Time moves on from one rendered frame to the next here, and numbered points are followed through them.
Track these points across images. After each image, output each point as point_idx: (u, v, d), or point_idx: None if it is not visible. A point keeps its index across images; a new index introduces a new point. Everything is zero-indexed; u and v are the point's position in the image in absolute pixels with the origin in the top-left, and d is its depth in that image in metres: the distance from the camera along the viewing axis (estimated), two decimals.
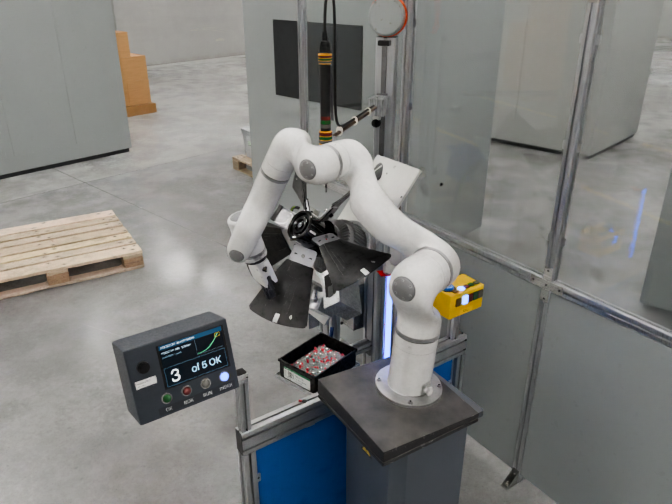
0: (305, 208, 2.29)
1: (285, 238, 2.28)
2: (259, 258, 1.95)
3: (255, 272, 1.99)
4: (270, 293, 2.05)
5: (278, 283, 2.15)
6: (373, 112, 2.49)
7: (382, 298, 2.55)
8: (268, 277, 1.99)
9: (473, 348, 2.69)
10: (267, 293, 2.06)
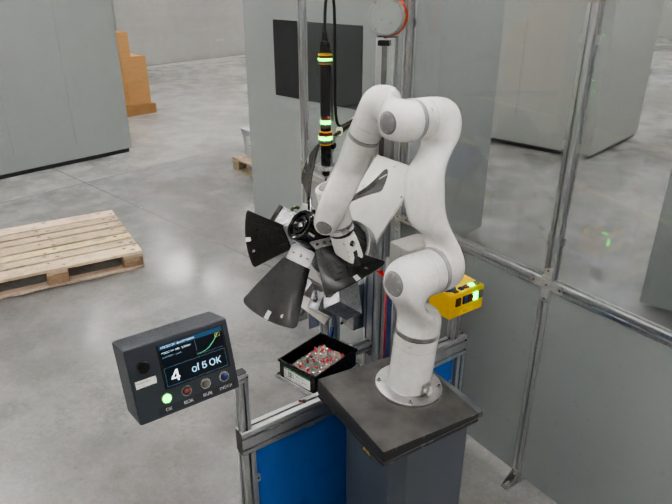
0: (309, 206, 2.28)
1: (286, 234, 2.29)
2: (346, 231, 1.83)
3: (340, 247, 1.87)
4: (353, 270, 1.94)
5: (273, 280, 2.18)
6: None
7: (382, 298, 2.55)
8: (354, 252, 1.87)
9: (473, 348, 2.69)
10: (350, 270, 1.94)
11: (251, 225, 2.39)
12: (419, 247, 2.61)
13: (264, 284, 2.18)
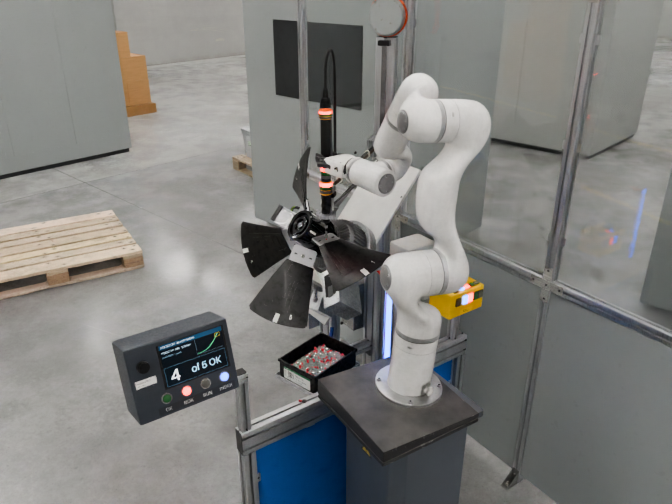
0: (333, 206, 2.19)
1: (306, 206, 2.28)
2: (346, 172, 1.87)
3: (342, 159, 1.91)
4: (318, 158, 1.99)
5: (263, 235, 2.33)
6: (372, 153, 2.56)
7: (382, 298, 2.55)
8: (330, 167, 1.92)
9: (473, 348, 2.69)
10: (320, 156, 1.99)
11: (303, 162, 2.34)
12: (419, 247, 2.61)
13: (257, 230, 2.34)
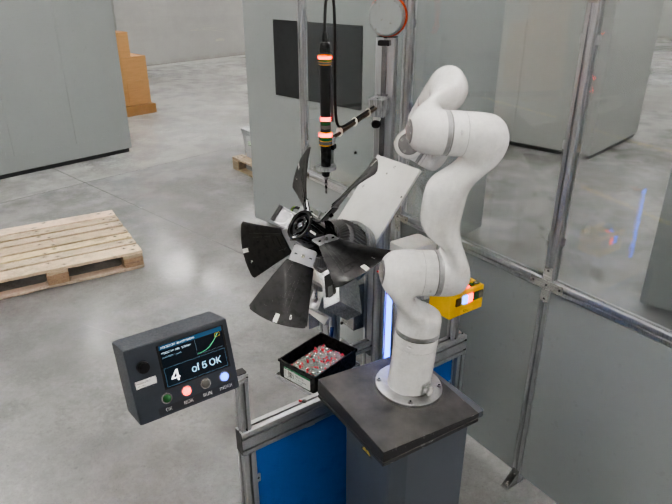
0: (333, 206, 2.19)
1: (306, 206, 2.28)
2: None
3: None
4: None
5: (263, 235, 2.33)
6: (373, 113, 2.49)
7: (382, 298, 2.55)
8: None
9: (473, 348, 2.69)
10: None
11: (303, 162, 2.34)
12: (419, 247, 2.61)
13: (257, 230, 2.34)
